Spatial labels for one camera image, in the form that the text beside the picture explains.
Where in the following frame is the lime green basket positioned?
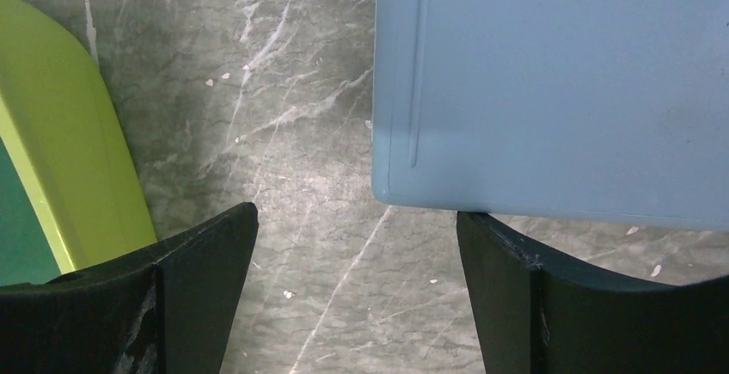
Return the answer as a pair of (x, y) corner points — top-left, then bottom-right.
(1, 0), (156, 273)

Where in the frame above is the light blue perforated basket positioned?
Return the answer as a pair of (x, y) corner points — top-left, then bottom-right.
(371, 0), (728, 231)

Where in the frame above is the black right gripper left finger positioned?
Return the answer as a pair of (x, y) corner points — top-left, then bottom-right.
(1, 202), (259, 373)

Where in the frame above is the dark green basket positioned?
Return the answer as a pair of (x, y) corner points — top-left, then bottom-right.
(1, 147), (61, 285)

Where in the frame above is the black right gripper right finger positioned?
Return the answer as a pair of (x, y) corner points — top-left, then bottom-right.
(456, 212), (728, 373)

